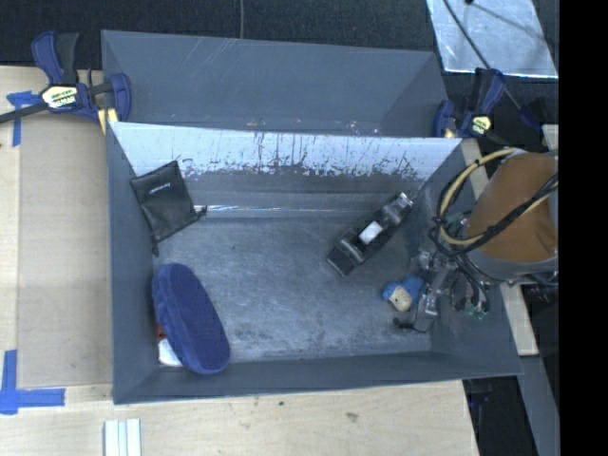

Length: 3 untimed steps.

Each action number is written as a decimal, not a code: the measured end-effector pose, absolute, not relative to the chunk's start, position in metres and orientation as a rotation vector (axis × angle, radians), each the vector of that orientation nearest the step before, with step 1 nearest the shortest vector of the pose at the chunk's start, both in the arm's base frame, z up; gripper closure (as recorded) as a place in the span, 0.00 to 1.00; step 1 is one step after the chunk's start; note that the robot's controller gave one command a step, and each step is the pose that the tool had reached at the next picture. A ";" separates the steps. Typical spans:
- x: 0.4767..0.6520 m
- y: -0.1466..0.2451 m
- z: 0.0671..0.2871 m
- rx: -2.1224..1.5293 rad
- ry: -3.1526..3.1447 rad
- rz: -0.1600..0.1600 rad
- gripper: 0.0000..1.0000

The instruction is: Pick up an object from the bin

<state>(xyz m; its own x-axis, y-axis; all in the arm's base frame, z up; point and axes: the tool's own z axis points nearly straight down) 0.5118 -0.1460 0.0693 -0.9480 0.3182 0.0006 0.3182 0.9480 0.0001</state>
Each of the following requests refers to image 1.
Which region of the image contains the blue and beige toy figure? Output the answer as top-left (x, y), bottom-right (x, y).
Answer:
top-left (382, 275), bottom-right (428, 313)

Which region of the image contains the dark blue oval case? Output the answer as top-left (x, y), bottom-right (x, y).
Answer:
top-left (151, 262), bottom-right (232, 376)

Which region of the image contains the white and red packet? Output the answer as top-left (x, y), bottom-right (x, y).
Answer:
top-left (155, 323), bottom-right (184, 368)

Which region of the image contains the grey metal bin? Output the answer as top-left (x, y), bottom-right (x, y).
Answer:
top-left (100, 29), bottom-right (524, 406)

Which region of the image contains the pale wood flat board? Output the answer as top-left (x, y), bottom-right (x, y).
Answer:
top-left (17, 111), bottom-right (116, 390)

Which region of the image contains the black drawstring pouch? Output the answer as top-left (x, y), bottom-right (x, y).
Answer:
top-left (129, 160), bottom-right (209, 257)

